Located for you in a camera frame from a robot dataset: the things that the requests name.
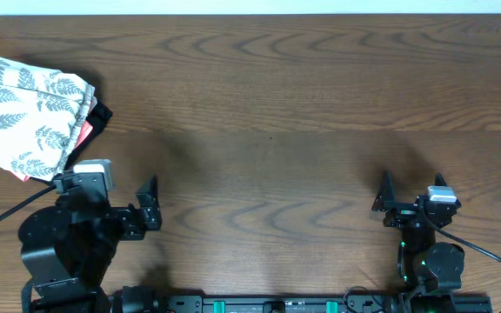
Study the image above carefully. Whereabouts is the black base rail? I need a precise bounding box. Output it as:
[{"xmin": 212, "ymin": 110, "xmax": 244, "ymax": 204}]
[{"xmin": 109, "ymin": 286, "xmax": 493, "ymax": 313}]

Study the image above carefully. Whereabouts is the white fern print dress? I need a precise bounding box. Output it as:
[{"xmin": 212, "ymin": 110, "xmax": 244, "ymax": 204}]
[{"xmin": 0, "ymin": 57, "xmax": 97, "ymax": 181}]

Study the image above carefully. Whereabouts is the black garment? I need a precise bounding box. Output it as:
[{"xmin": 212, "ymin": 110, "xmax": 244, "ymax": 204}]
[{"xmin": 13, "ymin": 100, "xmax": 112, "ymax": 182}]

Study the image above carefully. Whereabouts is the pink garment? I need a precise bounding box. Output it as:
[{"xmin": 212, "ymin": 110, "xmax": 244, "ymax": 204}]
[{"xmin": 11, "ymin": 97, "xmax": 97, "ymax": 182}]

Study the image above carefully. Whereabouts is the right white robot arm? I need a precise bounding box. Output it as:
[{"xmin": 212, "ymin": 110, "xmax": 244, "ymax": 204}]
[{"xmin": 371, "ymin": 171, "xmax": 464, "ymax": 312}]

